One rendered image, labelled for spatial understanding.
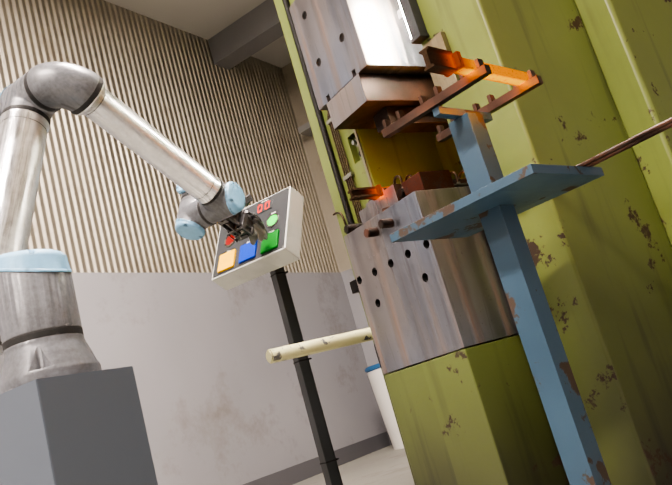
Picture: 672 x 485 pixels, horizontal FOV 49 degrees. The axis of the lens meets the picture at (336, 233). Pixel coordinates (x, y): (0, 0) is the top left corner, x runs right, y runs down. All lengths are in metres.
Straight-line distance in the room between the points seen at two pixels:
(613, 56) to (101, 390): 1.72
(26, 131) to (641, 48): 1.73
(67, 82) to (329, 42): 0.91
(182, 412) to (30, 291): 3.47
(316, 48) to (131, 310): 2.75
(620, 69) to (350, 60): 0.81
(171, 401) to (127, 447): 3.39
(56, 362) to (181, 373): 3.54
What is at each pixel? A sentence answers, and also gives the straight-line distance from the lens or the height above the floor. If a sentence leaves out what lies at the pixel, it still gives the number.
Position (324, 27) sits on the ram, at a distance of 2.50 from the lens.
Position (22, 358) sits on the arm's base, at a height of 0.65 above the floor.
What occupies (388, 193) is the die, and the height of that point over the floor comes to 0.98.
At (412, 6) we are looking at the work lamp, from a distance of 2.33.
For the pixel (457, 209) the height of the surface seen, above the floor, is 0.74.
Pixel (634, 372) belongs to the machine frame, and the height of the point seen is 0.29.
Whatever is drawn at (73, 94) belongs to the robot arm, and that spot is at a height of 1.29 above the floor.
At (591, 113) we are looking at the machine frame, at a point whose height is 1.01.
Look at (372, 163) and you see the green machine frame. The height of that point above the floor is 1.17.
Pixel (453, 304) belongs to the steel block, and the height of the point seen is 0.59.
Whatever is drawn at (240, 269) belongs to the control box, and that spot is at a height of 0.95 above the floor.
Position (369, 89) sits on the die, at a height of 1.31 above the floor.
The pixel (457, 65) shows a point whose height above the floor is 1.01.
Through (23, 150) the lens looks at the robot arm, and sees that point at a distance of 1.90.
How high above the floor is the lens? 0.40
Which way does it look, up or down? 13 degrees up
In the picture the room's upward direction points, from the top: 16 degrees counter-clockwise
